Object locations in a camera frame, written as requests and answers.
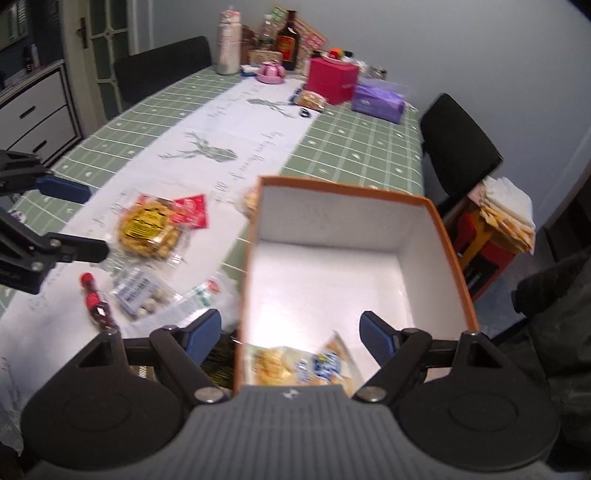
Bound red candy ball packet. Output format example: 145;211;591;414
79;272;120;333

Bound black chair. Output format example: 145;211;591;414
419;92;505;217
113;36;213;112

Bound yellow cookie packet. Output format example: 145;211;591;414
113;194;188;261

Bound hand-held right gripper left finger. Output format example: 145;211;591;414
76;308;232;405

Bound orange cardboard box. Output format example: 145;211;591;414
232;175;481;398

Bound pink box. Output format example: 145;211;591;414
305;56;360;106

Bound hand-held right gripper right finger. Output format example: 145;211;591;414
353;310;507;403

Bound purple tissue pack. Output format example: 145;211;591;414
352;78;409;124

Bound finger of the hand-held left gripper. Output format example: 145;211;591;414
0;150;92;204
0;208;110;296

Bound white bottle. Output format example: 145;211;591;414
216;6;243;75

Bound white drawer cabinet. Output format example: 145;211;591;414
0;60;84;167

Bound dark jacket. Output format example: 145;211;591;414
496;249;591;462

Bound stacked plastic stools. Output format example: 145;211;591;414
455;187;515;301

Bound clear snack packet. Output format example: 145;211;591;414
109;268;178;321

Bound white panel door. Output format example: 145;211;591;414
62;0;139;123

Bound patterned card sheet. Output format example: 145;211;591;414
270;4;328;51

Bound clear nut packet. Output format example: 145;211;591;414
293;89;328;113

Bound white green snack packet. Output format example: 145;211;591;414
178;277;241;333

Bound blue yellow snack packet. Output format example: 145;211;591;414
249;330;365;388

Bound yellow plastic stool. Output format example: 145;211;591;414
459;217;490;268

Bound small pink dish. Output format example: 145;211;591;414
256;62;286;85

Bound clear plastic bottle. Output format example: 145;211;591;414
256;14;278;51

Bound dark glass bottle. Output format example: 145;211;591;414
276;9;301;71

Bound white folded towel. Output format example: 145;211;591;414
480;176;536;232

